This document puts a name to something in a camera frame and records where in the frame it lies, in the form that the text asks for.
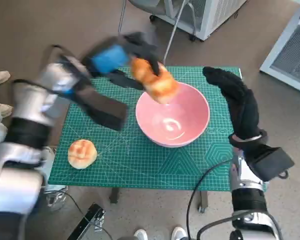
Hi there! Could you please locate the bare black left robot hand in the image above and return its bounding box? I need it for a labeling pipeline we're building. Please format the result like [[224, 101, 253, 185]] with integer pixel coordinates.
[[81, 31, 167, 91]]

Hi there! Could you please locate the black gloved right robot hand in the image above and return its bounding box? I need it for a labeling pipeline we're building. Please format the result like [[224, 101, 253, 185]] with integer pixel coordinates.
[[202, 66, 262, 142]]

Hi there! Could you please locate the orange twisted toy bread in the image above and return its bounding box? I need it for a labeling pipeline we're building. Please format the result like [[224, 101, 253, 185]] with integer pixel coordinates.
[[130, 57, 179, 105]]

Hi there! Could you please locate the pink bowl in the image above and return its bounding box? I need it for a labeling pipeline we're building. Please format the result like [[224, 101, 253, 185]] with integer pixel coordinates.
[[135, 81, 211, 149]]

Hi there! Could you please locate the round pale toy bun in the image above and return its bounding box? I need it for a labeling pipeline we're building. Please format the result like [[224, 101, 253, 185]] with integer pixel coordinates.
[[67, 139, 98, 170]]

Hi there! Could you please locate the grey office chair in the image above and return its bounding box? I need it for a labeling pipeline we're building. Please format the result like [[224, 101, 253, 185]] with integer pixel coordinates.
[[117, 0, 200, 65]]

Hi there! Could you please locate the large white vented cabinet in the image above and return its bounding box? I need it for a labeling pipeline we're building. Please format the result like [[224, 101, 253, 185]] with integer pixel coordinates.
[[259, 4, 300, 96]]

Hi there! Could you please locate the black table leg with caster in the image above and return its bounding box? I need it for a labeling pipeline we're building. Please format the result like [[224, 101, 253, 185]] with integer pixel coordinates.
[[196, 191, 208, 213]]

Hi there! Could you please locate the person's beige shoe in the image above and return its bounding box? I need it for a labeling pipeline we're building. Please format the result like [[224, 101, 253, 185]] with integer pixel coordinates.
[[0, 70, 11, 90], [0, 102, 14, 118]]

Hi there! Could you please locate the green cutting mat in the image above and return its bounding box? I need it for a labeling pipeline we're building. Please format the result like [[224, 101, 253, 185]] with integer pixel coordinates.
[[47, 66, 270, 192]]

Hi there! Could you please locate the person's white shoe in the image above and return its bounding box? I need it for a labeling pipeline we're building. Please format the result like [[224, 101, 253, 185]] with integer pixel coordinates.
[[171, 226, 188, 240], [133, 228, 148, 240]]

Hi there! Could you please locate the person's grey sneaker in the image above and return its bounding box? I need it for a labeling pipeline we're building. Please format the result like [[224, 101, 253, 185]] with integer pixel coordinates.
[[45, 186, 68, 212]]

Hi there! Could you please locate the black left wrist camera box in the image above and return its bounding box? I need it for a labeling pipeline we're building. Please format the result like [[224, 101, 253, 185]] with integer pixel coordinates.
[[72, 84, 129, 132]]

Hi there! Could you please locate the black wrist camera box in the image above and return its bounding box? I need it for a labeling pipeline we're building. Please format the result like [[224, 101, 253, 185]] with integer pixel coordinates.
[[72, 84, 129, 132], [248, 146, 295, 182]]

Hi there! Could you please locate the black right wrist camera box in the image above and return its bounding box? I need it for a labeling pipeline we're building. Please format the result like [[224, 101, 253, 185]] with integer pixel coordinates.
[[248, 146, 295, 182]]

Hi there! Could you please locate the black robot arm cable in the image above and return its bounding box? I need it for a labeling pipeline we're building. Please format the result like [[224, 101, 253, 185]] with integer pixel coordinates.
[[196, 216, 241, 240], [186, 159, 235, 240]]

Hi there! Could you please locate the black floor cable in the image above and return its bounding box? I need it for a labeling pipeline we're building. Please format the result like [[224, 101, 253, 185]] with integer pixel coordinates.
[[43, 191, 91, 221]]

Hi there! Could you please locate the black metal frame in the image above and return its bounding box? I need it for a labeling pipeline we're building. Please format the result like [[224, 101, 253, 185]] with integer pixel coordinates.
[[67, 202, 106, 240]]

